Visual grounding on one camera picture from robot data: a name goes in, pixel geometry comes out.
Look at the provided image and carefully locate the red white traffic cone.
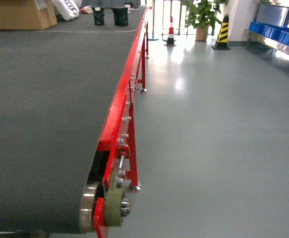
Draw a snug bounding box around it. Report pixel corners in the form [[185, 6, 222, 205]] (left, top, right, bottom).
[[164, 16, 176, 47]]

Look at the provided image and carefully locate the black box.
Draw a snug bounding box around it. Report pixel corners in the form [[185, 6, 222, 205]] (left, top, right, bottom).
[[92, 7, 105, 26], [112, 7, 128, 27]]

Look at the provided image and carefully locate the yellow black striped cone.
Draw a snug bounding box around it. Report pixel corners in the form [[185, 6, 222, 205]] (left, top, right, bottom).
[[212, 14, 230, 51]]

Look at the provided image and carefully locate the black box left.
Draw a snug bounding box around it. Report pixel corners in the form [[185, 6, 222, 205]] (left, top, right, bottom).
[[92, 7, 105, 26]]

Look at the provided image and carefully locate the large open cardboard box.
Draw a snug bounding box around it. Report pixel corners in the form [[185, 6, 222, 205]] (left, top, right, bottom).
[[0, 0, 58, 30]]

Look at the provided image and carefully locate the red conveyor frame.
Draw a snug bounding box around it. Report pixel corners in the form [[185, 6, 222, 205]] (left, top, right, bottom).
[[93, 6, 149, 238]]

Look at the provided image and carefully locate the black box right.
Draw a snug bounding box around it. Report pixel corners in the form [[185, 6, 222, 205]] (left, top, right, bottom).
[[112, 7, 128, 27]]

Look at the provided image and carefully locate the potted green plant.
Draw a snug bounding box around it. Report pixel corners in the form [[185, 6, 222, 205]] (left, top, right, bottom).
[[180, 0, 229, 42]]

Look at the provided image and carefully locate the white foam piece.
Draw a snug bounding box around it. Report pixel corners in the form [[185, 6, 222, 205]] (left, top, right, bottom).
[[51, 0, 82, 21]]

